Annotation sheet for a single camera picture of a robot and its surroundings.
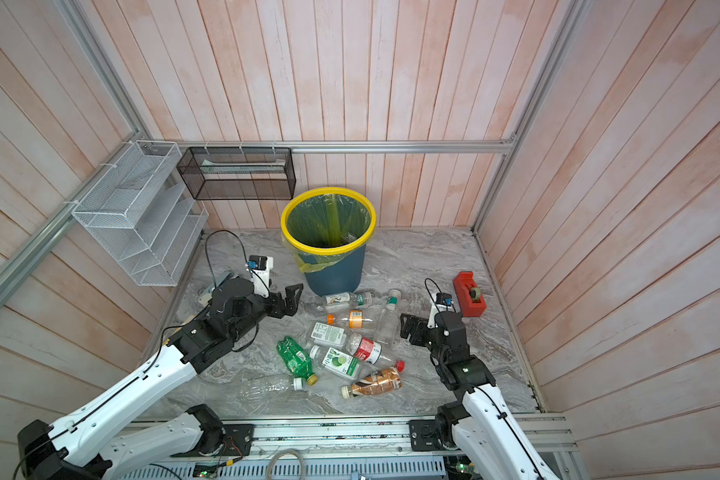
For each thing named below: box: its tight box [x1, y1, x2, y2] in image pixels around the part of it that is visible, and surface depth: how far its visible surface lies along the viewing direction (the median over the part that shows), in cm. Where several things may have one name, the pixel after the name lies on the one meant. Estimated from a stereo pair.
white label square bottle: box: [311, 322, 347, 349], surface depth 90 cm
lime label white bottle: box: [309, 345, 362, 379], surface depth 85 cm
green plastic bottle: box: [276, 336, 319, 387], surface depth 85 cm
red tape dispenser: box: [453, 271, 487, 317], surface depth 96 cm
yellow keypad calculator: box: [163, 327, 183, 347], surface depth 52 cm
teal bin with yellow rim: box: [281, 187, 377, 297], surface depth 94 cm
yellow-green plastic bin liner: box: [281, 193, 371, 273], surface depth 95 cm
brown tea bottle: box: [341, 368, 403, 400], surface depth 80 cm
